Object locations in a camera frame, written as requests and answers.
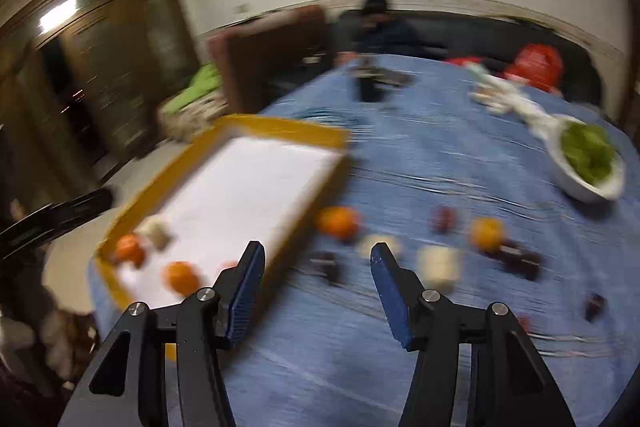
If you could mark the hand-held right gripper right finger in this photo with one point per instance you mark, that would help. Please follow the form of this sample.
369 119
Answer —
392 292

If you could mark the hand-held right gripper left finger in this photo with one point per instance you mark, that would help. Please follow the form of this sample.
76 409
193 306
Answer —
245 292

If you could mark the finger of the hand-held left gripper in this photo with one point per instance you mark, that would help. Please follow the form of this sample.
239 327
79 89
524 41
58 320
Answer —
60 219

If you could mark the orange mandarin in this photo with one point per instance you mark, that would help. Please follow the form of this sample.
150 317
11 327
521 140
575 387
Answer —
181 277
340 222
486 234
229 265
129 252

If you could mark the white sugarcane piece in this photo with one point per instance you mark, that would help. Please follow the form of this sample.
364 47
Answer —
157 232
380 238
440 267

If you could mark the wrinkled red date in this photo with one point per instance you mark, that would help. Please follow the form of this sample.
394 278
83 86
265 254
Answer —
524 322
444 218

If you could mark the yellow tray with white inside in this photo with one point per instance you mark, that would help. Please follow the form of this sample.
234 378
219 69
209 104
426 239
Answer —
240 187

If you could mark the blue checked tablecloth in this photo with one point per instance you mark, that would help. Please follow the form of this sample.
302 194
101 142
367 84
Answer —
400 167

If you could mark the dark wooden double door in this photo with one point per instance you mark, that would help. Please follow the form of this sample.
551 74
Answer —
125 57

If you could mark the green cloth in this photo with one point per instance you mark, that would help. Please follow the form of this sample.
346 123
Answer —
195 87

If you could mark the white bowl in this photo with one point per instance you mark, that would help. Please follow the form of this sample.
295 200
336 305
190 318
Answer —
575 187

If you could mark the grey metal tool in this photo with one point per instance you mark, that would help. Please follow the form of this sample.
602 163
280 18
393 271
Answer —
390 76

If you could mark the white crumpled plastic bag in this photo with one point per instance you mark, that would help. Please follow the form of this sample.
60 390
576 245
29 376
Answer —
510 99

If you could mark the brown armchair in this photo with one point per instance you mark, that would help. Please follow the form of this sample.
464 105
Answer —
265 57

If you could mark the green leafy vegetables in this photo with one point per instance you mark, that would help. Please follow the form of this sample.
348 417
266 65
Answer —
587 152

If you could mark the small red object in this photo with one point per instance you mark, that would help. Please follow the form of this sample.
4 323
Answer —
462 61

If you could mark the red plastic bag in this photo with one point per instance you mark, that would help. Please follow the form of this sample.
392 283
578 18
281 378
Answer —
535 64

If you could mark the black sofa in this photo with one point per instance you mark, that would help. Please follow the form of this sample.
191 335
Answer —
460 32

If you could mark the wall switch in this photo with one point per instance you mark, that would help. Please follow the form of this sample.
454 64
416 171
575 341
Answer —
243 7

